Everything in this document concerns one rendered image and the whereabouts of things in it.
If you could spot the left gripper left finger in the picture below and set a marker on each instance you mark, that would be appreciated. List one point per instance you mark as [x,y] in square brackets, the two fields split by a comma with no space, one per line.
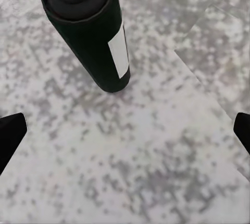
[12,130]

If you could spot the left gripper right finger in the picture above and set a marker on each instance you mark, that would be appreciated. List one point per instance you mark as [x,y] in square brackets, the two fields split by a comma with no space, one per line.
[242,129]

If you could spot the insectifuge atomizer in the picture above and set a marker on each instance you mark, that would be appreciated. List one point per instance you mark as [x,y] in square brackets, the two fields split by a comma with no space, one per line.
[94,30]

